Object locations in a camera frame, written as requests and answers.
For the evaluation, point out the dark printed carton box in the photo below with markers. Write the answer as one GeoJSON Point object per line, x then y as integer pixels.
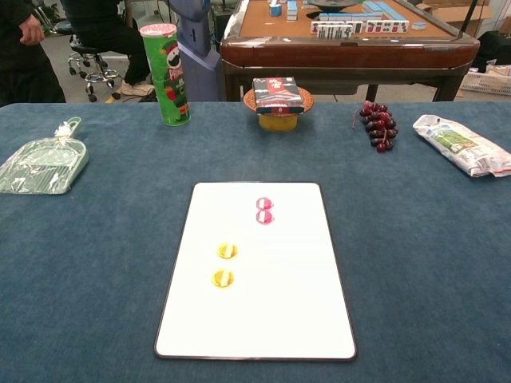
{"type": "Point", "coordinates": [277, 93]}

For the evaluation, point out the black bag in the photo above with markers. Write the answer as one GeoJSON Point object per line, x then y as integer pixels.
{"type": "Point", "coordinates": [495, 48]}

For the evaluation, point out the yellow plastic cup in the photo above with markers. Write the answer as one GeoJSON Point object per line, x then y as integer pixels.
{"type": "Point", "coordinates": [277, 123]}

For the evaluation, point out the black chrome swivel stool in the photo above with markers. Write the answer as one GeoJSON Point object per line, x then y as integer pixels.
{"type": "Point", "coordinates": [92, 73]}

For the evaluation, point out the dark red grape bunch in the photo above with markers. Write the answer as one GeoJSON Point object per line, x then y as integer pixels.
{"type": "Point", "coordinates": [379, 123]}

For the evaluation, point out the green Pringles can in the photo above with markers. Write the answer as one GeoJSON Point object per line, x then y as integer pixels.
{"type": "Point", "coordinates": [169, 80]}

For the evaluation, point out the white rectangular board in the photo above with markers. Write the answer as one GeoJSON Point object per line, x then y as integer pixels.
{"type": "Point", "coordinates": [279, 287]}

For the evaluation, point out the stacked blue mahjong tiles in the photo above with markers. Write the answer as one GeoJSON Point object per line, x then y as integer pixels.
{"type": "Point", "coordinates": [291, 10]}

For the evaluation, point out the seated person in black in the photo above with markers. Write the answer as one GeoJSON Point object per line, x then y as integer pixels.
{"type": "Point", "coordinates": [116, 36]}

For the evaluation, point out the standing person in black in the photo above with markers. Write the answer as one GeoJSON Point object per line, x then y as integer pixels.
{"type": "Point", "coordinates": [24, 68]}

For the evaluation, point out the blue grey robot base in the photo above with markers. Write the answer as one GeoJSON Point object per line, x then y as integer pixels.
{"type": "Point", "coordinates": [197, 68]}

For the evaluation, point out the black tripod stand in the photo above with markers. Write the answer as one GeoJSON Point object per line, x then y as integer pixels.
{"type": "Point", "coordinates": [468, 18]}

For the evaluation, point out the slanted blue mahjong tile row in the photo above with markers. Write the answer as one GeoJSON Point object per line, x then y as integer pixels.
{"type": "Point", "coordinates": [379, 7]}

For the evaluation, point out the brown mahjong table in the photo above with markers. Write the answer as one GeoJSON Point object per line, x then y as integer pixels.
{"type": "Point", "coordinates": [347, 52]}

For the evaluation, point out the face-up mahjong tile row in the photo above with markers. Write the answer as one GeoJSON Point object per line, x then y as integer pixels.
{"type": "Point", "coordinates": [359, 28]}

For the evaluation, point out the single blue mahjong tile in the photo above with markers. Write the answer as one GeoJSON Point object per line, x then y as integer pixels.
{"type": "Point", "coordinates": [418, 26]}

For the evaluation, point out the upright blue mahjong tile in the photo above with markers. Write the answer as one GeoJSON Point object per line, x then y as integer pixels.
{"type": "Point", "coordinates": [275, 9]}

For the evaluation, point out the white green snack bag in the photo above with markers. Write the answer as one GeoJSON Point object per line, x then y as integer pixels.
{"type": "Point", "coordinates": [459, 145]}

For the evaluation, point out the orange round chip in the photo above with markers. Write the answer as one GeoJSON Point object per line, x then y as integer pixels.
{"type": "Point", "coordinates": [227, 250]}
{"type": "Point", "coordinates": [223, 278]}

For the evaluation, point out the brown cardboard box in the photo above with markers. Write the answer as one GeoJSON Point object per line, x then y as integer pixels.
{"type": "Point", "coordinates": [459, 10]}

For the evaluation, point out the dark round bowl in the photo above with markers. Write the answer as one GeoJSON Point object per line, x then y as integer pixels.
{"type": "Point", "coordinates": [331, 4]}

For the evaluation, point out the pink round chip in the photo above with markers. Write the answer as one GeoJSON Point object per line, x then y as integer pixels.
{"type": "Point", "coordinates": [265, 217]}
{"type": "Point", "coordinates": [264, 202]}

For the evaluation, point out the brown woven basket plate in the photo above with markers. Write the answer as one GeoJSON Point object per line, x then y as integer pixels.
{"type": "Point", "coordinates": [249, 101]}

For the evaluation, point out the green dustpan in plastic bag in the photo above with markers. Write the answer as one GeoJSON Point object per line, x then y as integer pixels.
{"type": "Point", "coordinates": [44, 167]}

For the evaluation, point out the blue-backed mahjong tile row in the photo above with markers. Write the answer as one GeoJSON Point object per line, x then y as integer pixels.
{"type": "Point", "coordinates": [351, 16]}

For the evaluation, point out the white plastic crate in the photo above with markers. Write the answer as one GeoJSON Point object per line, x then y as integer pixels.
{"type": "Point", "coordinates": [487, 81]}

